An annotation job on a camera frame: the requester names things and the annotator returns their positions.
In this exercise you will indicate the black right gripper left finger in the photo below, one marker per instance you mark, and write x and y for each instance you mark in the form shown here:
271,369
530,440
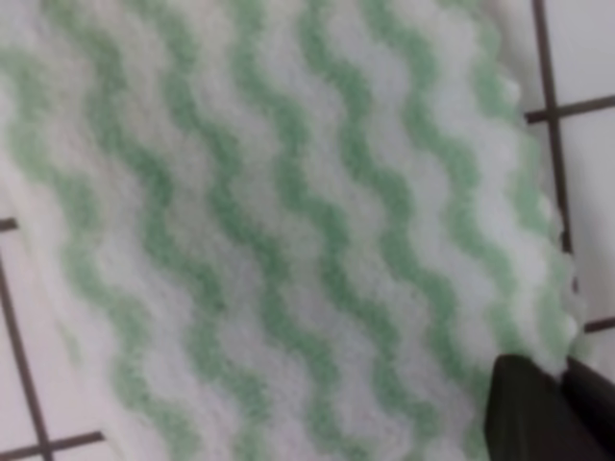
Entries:
528,418

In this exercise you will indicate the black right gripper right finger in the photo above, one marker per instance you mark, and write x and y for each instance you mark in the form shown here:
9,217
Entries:
591,396

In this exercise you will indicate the green wavy striped white towel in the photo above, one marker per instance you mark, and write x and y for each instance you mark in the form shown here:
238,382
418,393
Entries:
282,230

